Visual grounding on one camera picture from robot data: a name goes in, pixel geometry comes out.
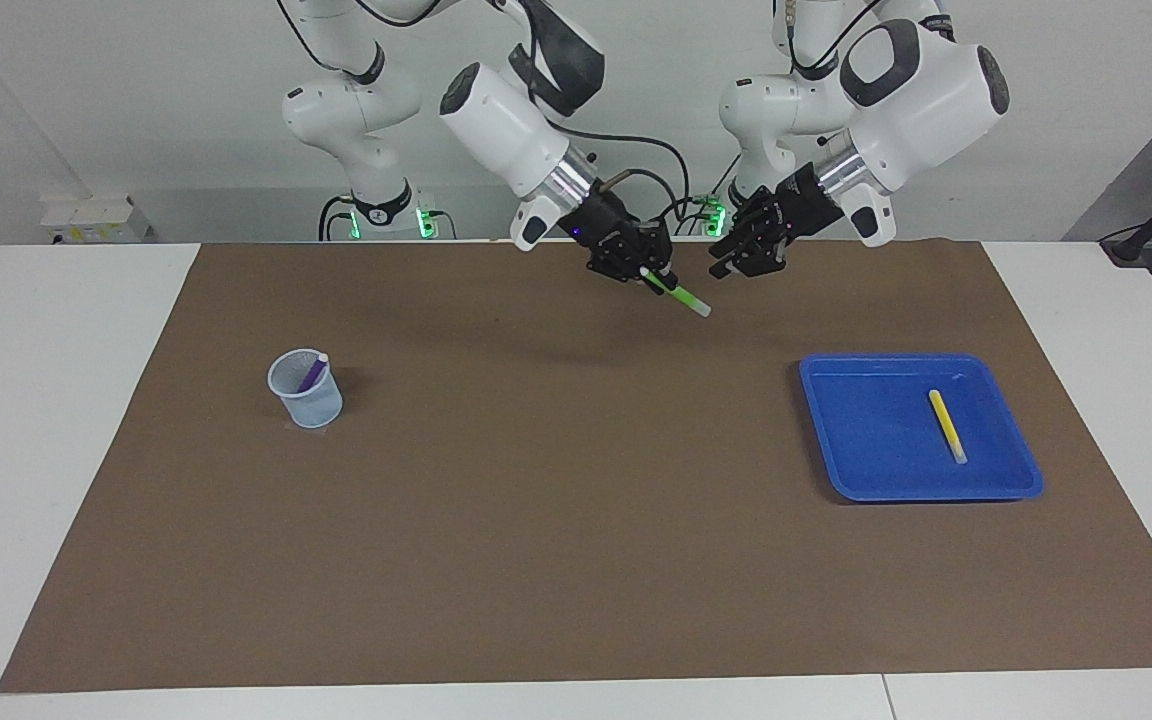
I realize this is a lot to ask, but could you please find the green pen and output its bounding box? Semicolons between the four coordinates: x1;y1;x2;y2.
639;266;712;319

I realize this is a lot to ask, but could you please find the blue plastic tray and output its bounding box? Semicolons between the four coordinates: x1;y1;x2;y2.
798;352;1045;503

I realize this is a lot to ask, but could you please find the light blue mesh pen cup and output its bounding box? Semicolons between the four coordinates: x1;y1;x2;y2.
267;348;344;430

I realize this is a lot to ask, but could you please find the black base cable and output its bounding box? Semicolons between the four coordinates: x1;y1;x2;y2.
648;195;712;238
319;195;362;241

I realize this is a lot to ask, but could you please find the white power box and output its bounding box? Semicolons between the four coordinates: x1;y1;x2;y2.
41;195;155;245

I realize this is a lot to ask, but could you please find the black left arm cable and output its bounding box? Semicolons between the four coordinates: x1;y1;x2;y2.
786;0;882;76

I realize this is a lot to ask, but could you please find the yellow pen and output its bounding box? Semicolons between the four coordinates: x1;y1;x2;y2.
928;389;969;465

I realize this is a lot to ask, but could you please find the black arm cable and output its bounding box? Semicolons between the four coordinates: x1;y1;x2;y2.
786;0;882;76
276;0;692;226

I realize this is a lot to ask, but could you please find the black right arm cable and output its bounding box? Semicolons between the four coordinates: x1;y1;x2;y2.
276;0;692;226

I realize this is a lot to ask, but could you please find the brown table mat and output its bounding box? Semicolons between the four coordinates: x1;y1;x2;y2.
0;238;1152;694

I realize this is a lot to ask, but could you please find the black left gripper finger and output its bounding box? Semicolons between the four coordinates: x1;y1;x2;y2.
736;240;789;279
708;190;772;281

